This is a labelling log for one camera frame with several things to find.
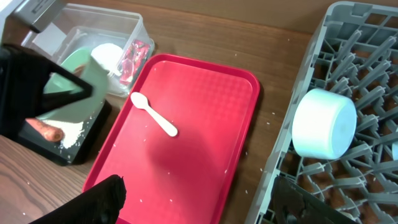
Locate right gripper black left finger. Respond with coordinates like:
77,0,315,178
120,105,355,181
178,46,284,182
31,174,126,224

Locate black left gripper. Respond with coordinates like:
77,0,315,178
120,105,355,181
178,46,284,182
1,44,93,138

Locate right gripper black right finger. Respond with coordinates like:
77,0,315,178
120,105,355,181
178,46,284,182
272,176,356,224

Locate white rice pile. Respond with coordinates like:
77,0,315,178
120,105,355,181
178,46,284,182
44,119,84,149

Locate brown food scrap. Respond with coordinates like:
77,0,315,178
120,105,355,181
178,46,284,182
73,65,85,77

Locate green bowl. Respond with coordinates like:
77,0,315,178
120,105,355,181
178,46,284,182
37,48,108,123

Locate white napkin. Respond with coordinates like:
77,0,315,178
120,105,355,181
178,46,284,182
91,43,123,77

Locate light blue bowl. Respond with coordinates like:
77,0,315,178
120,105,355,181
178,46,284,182
292,89,357,160

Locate white plastic spoon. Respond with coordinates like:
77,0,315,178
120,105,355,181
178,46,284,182
130,92,178,137

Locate red snack wrapper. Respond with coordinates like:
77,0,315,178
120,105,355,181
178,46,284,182
119,40,150,85

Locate light blue plate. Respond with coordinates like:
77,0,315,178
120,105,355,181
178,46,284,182
391,141,398,161

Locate orange carrot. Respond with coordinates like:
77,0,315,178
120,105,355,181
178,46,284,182
25,118,64,142

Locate black tray bin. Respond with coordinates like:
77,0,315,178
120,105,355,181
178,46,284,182
12,100,112,166

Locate red plastic tray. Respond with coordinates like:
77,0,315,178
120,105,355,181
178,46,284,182
83,54,260,223

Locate clear plastic bin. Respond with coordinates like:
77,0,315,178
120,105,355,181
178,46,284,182
22,3,155,98

